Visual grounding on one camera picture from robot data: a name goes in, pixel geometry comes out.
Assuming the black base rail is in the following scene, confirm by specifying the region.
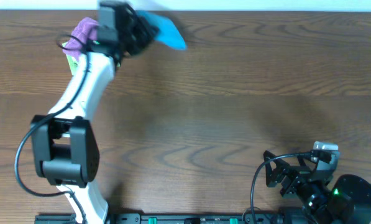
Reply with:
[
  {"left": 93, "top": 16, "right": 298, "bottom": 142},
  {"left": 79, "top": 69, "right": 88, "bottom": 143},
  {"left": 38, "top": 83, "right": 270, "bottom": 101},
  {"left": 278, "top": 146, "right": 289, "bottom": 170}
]
[{"left": 34, "top": 213, "right": 285, "bottom": 224}]

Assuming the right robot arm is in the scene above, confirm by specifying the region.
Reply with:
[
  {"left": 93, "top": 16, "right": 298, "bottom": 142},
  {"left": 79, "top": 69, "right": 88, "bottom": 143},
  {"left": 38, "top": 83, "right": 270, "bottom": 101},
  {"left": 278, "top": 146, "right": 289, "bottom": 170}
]
[{"left": 263, "top": 149, "right": 371, "bottom": 224}]

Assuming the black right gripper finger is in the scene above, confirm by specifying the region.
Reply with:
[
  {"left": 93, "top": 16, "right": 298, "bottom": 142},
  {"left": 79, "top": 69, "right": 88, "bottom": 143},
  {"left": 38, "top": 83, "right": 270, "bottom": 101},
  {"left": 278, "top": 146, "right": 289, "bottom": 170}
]
[
  {"left": 263, "top": 151, "right": 290, "bottom": 187},
  {"left": 296, "top": 156, "right": 315, "bottom": 171}
]

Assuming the green folded cloth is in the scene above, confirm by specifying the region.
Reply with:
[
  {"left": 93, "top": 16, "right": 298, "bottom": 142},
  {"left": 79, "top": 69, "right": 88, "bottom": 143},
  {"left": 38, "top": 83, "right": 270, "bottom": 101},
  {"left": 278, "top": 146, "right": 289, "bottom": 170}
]
[{"left": 63, "top": 50, "right": 80, "bottom": 76}]

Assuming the blue microfiber cloth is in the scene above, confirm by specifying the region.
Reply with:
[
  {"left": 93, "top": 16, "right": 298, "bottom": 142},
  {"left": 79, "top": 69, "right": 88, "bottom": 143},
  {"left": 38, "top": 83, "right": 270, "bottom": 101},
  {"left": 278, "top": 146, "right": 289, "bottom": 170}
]
[{"left": 136, "top": 11, "right": 187, "bottom": 50}]

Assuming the purple folded cloth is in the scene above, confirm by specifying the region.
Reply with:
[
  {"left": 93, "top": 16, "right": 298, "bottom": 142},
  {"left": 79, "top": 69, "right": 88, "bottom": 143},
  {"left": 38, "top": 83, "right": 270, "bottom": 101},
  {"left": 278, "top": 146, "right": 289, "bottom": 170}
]
[{"left": 63, "top": 17, "right": 99, "bottom": 61}]

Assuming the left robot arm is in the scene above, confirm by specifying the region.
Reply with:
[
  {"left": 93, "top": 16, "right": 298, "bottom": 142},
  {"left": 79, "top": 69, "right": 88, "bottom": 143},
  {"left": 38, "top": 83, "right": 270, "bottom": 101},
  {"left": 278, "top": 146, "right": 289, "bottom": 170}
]
[{"left": 25, "top": 2, "right": 163, "bottom": 223}]

